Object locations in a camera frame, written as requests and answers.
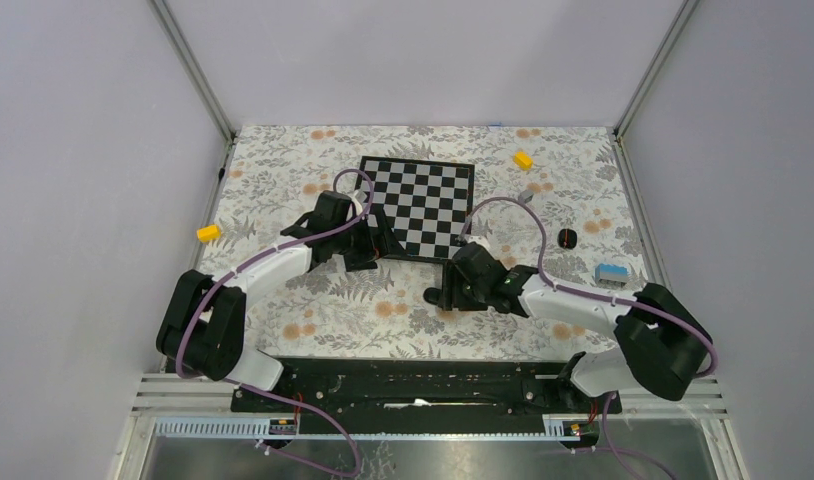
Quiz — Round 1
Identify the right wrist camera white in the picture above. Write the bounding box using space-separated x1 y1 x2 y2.
456 234 491 251

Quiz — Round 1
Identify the blue grey lego block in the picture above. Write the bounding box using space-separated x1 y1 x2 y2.
594 263 630 285

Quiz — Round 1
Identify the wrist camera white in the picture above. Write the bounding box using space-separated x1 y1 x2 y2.
349 190 373 219
456 234 491 251

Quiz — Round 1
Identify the yellow block right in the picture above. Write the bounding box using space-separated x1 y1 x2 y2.
513 151 533 170

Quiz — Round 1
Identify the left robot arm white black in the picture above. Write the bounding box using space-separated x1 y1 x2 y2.
155 191 405 411

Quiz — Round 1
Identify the black earbud charging case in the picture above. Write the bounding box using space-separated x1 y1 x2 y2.
557 228 578 250

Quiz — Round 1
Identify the small grey block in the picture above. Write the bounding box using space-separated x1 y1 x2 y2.
517 189 535 204

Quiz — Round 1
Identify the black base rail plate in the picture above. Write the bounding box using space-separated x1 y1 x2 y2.
229 354 624 437

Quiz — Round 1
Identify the yellow block left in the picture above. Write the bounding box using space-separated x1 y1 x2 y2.
196 224 222 243

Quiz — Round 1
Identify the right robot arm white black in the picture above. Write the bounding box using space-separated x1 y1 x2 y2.
423 242 714 412

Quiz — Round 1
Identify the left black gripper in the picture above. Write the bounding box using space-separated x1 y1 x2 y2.
332 209 406 272

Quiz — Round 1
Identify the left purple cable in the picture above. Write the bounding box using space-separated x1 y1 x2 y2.
175 168 375 480

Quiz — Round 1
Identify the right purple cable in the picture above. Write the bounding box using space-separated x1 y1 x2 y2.
456 195 720 480

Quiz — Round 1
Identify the floral patterned table mat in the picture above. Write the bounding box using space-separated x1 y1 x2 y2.
198 125 650 361

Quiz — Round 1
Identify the purple cable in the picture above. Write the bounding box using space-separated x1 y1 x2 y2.
456 195 720 480
175 168 375 480

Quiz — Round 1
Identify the black white checkerboard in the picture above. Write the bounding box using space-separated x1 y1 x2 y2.
359 156 475 263

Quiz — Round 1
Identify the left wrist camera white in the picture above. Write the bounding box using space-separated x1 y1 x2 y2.
349 190 373 219

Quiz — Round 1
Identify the yellow block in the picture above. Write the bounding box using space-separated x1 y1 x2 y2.
513 151 533 170
196 224 222 243

